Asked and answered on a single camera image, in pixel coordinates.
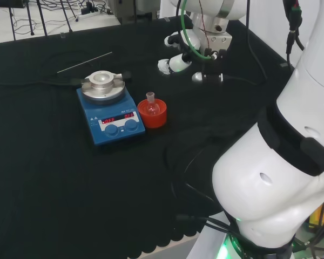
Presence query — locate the black tripod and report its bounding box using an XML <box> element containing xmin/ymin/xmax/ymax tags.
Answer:
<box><xmin>8</xmin><ymin>0</ymin><xmax>48</xmax><ymax>41</ymax></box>
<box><xmin>59</xmin><ymin>0</ymin><xmax>80</xmax><ymax>35</ymax></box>

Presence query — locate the black cable bundle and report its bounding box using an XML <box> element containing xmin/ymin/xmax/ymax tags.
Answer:
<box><xmin>163</xmin><ymin>134</ymin><xmax>233</xmax><ymax>243</ymax></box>

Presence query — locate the black bench cloth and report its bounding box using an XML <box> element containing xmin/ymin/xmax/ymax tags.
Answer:
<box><xmin>0</xmin><ymin>15</ymin><xmax>298</xmax><ymax>259</ymax></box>

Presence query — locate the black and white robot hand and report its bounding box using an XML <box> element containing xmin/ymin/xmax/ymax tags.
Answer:
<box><xmin>157</xmin><ymin>30</ymin><xmax>233</xmax><ymax>84</ymax></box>

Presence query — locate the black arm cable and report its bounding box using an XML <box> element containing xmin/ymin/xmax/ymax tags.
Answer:
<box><xmin>222</xmin><ymin>0</ymin><xmax>269</xmax><ymax>86</ymax></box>

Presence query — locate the blue-base heater with steel plate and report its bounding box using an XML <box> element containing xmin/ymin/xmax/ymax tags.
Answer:
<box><xmin>71</xmin><ymin>69</ymin><xmax>146</xmax><ymax>147</ymax></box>

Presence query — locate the grey equipment box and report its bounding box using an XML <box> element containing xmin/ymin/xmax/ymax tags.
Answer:
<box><xmin>109</xmin><ymin>0</ymin><xmax>163</xmax><ymax>25</ymax></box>

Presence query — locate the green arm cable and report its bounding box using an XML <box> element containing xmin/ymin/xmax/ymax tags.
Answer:
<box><xmin>179</xmin><ymin>0</ymin><xmax>217</xmax><ymax>60</ymax></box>

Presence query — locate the clear round-bottom glass flask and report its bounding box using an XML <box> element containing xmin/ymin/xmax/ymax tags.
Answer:
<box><xmin>146</xmin><ymin>91</ymin><xmax>160</xmax><ymax>117</ymax></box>

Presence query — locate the black heater power cable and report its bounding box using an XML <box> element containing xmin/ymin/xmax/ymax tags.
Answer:
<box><xmin>0</xmin><ymin>50</ymin><xmax>83</xmax><ymax>87</ymax></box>

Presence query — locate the white power strip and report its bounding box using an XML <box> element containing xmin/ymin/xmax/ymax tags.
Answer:
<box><xmin>75</xmin><ymin>7</ymin><xmax>100</xmax><ymax>20</ymax></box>

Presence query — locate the thin grey rod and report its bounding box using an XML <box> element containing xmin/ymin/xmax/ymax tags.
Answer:
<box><xmin>56</xmin><ymin>51</ymin><xmax>113</xmax><ymax>74</ymax></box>

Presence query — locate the orange ribbed flask stand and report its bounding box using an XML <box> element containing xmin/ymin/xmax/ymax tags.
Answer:
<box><xmin>137</xmin><ymin>98</ymin><xmax>168</xmax><ymax>128</ymax></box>

